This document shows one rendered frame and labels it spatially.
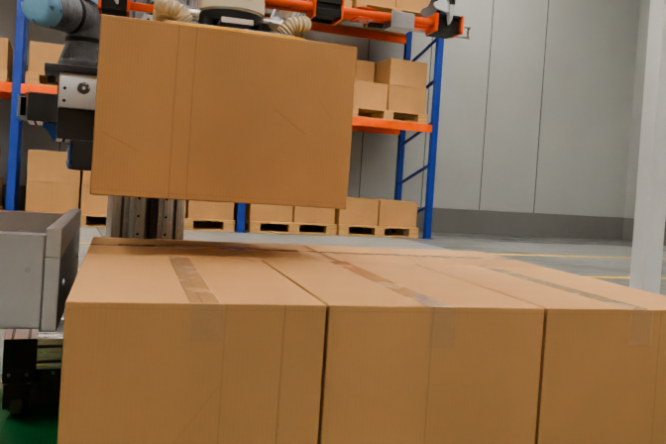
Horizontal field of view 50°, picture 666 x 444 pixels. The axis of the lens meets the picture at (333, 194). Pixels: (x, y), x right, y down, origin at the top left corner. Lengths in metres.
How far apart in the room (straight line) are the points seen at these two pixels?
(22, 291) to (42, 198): 7.47
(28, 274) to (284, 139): 0.64
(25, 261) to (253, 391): 0.61
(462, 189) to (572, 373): 10.76
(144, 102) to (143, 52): 0.11
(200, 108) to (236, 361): 0.72
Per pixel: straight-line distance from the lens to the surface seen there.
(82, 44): 2.40
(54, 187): 9.03
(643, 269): 4.57
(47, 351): 2.30
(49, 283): 1.58
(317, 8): 1.95
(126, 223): 2.58
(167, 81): 1.69
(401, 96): 10.14
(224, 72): 1.71
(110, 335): 1.13
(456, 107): 12.05
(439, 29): 2.07
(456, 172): 12.03
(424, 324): 1.23
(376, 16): 2.02
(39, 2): 2.33
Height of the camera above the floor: 0.74
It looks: 1 degrees down
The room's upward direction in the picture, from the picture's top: 4 degrees clockwise
